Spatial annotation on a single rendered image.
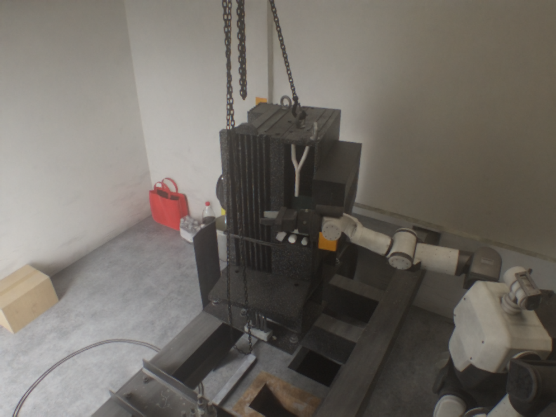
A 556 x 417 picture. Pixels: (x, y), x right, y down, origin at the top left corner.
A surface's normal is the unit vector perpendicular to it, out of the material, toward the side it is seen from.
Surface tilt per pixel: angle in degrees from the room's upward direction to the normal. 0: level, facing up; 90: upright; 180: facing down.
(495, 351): 83
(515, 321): 9
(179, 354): 0
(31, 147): 90
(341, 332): 0
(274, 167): 90
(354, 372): 0
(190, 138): 90
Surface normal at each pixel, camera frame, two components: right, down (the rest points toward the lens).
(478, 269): -0.22, -0.58
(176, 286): 0.00, -0.86
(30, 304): 0.88, 0.24
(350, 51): -0.51, 0.43
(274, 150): -0.32, 0.48
